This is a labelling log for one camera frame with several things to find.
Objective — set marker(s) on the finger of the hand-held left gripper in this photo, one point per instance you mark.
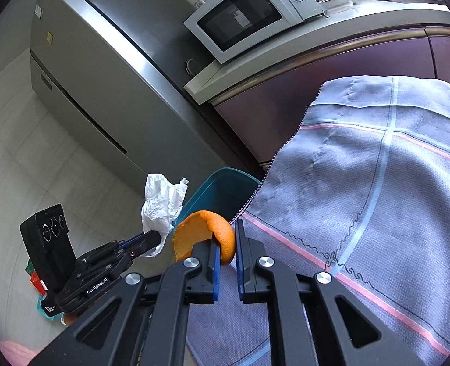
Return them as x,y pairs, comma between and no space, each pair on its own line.
146,242

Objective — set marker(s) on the pink floor mat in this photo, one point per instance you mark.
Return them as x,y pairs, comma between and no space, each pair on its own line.
15,352

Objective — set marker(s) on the teal plastic bin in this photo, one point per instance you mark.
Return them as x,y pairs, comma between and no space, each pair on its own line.
221,194

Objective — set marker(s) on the large white tissue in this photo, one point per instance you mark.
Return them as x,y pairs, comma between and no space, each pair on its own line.
160,206

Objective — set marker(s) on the silver refrigerator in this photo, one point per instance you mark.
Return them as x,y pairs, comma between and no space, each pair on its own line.
106,84

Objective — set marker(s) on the white microwave oven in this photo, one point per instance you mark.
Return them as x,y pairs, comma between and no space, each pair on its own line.
240,19

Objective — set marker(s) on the red packet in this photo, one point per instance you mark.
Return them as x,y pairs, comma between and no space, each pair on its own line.
37,283

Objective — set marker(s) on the grey checked table cloth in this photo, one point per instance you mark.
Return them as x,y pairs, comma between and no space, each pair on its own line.
343,217

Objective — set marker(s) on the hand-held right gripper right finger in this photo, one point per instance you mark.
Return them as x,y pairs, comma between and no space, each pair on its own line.
241,267

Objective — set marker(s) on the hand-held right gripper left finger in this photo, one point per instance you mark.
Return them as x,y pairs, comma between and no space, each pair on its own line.
216,274

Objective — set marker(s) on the round grey wall fitting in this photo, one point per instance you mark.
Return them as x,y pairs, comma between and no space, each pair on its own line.
191,66

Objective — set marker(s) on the large orange peel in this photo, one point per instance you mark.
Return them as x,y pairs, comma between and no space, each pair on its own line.
202,227

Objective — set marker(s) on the kitchen counter with purple cabinets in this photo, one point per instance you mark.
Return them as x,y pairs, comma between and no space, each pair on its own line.
305,84

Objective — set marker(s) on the teal floor basket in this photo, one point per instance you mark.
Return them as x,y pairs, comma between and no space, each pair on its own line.
47,310

